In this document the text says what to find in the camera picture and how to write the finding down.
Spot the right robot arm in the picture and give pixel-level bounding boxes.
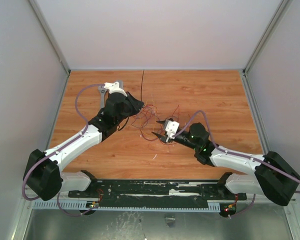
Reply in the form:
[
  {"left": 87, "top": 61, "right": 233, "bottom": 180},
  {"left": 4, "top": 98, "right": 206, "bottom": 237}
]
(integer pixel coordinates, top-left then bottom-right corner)
[{"left": 156, "top": 118, "right": 300, "bottom": 206}]

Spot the purple wire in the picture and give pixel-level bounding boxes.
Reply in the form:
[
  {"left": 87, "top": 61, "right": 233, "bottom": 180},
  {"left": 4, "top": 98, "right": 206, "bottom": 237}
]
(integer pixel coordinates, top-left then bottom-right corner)
[{"left": 131, "top": 103, "right": 176, "bottom": 146}]

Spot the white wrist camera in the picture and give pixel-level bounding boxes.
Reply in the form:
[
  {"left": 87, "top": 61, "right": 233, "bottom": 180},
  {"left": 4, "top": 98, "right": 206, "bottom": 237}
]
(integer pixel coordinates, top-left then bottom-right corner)
[
  {"left": 163, "top": 119, "right": 180, "bottom": 138},
  {"left": 104, "top": 81, "right": 128, "bottom": 97}
]

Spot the yellow wire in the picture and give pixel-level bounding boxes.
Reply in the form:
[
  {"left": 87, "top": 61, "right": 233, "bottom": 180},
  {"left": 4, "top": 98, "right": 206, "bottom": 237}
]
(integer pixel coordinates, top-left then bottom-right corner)
[{"left": 139, "top": 102, "right": 166, "bottom": 142}]

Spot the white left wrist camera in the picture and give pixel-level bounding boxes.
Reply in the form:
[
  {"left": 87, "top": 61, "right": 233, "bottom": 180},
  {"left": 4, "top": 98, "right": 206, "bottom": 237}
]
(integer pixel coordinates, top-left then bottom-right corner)
[{"left": 104, "top": 81, "right": 128, "bottom": 97}]

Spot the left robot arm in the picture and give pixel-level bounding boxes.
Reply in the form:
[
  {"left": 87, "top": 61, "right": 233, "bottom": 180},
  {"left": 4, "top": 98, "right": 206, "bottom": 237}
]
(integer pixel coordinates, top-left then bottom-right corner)
[{"left": 22, "top": 92, "right": 144, "bottom": 201}]

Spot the silver adjustable wrench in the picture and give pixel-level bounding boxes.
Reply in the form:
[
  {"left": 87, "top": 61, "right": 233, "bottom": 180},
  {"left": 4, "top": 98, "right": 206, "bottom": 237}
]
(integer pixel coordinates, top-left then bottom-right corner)
[{"left": 97, "top": 86, "right": 108, "bottom": 109}]

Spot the grey slotted cable duct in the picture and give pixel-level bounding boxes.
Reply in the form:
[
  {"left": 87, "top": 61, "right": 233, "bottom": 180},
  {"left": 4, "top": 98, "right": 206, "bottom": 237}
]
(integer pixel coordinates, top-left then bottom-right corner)
[{"left": 32, "top": 199, "right": 221, "bottom": 213}]

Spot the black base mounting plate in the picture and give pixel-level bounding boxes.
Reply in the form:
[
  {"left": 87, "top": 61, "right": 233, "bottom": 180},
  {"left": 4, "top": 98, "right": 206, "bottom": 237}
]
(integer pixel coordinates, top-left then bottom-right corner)
[{"left": 68, "top": 179, "right": 247, "bottom": 207}]

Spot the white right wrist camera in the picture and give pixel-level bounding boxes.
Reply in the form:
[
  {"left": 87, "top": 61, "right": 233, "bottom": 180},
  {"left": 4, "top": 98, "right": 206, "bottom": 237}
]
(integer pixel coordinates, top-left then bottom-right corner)
[{"left": 163, "top": 119, "right": 180, "bottom": 138}]

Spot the black zip tie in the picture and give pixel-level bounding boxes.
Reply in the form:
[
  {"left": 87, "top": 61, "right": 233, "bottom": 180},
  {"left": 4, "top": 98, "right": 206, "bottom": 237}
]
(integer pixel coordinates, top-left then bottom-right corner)
[{"left": 140, "top": 69, "right": 145, "bottom": 101}]

